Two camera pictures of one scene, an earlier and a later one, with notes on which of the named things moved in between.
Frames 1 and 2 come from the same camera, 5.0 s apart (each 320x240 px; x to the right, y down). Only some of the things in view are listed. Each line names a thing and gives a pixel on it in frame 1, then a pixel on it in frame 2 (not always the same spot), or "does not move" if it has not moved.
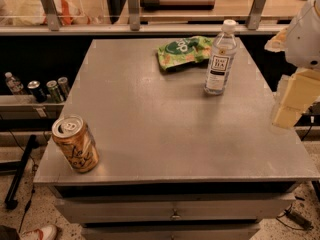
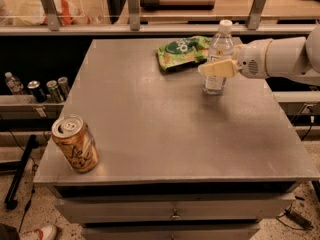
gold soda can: (76, 142) does not move
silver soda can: (63, 87) does not move
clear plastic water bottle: (222, 59) does not move
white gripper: (305, 40) → (252, 60)
